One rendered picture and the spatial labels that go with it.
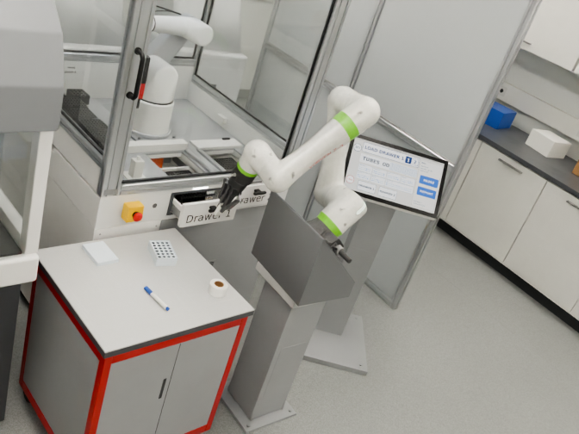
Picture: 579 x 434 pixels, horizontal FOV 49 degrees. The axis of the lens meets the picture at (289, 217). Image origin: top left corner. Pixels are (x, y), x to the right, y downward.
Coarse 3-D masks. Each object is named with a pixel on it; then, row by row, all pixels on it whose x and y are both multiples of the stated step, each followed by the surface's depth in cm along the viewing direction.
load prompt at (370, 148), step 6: (366, 144) 319; (372, 144) 320; (366, 150) 319; (372, 150) 319; (378, 150) 320; (384, 150) 320; (390, 150) 321; (384, 156) 320; (390, 156) 320; (396, 156) 321; (402, 156) 321; (408, 156) 322; (402, 162) 321; (408, 162) 321; (414, 162) 322
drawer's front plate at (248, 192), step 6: (246, 186) 294; (252, 186) 296; (258, 186) 299; (264, 186) 301; (246, 192) 296; (252, 192) 299; (270, 192) 307; (264, 198) 306; (240, 204) 298; (246, 204) 300; (252, 204) 303; (258, 204) 306
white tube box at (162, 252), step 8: (152, 240) 257; (160, 240) 259; (168, 240) 260; (152, 248) 253; (160, 248) 255; (168, 248) 257; (152, 256) 253; (160, 256) 250; (168, 256) 252; (176, 256) 253; (160, 264) 250; (168, 264) 251
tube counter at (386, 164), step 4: (384, 160) 319; (384, 164) 319; (388, 164) 319; (392, 164) 320; (396, 164) 320; (400, 164) 320; (384, 168) 319; (388, 168) 319; (392, 168) 319; (396, 168) 320; (400, 168) 320; (404, 168) 320; (408, 168) 321; (412, 168) 321; (400, 172) 319; (404, 172) 320; (408, 172) 320; (412, 172) 320; (416, 172) 321; (412, 176) 320
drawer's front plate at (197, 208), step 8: (216, 200) 274; (184, 208) 263; (192, 208) 266; (200, 208) 269; (208, 208) 272; (232, 208) 282; (184, 216) 266; (200, 216) 272; (208, 216) 275; (216, 216) 278; (224, 216) 282; (232, 216) 285; (184, 224) 268; (192, 224) 271; (200, 224) 274
